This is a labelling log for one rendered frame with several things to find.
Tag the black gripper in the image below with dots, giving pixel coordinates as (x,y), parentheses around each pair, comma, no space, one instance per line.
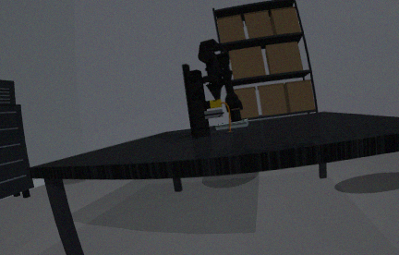
(215,83)

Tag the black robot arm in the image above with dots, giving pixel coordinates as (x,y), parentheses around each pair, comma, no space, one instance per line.
(208,57)

